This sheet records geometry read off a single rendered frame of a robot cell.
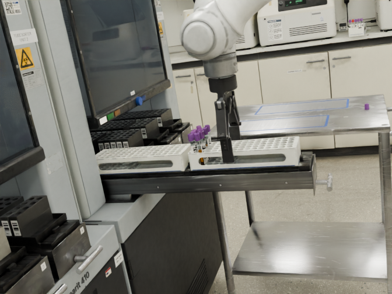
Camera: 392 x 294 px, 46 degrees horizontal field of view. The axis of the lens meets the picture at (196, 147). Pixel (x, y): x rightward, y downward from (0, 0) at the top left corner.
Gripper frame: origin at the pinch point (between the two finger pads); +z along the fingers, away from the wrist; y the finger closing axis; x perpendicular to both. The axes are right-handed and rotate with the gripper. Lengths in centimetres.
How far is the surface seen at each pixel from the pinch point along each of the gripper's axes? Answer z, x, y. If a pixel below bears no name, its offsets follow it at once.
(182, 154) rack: -0.1, 13.4, -3.7
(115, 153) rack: -0.7, 36.4, 0.0
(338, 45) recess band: 2, -27, 233
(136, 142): 0.8, 36.5, 15.0
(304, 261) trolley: 58, -12, 36
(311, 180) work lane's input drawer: 7.7, -21.4, -6.8
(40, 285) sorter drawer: 9, 29, -53
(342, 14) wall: -17, -31, 292
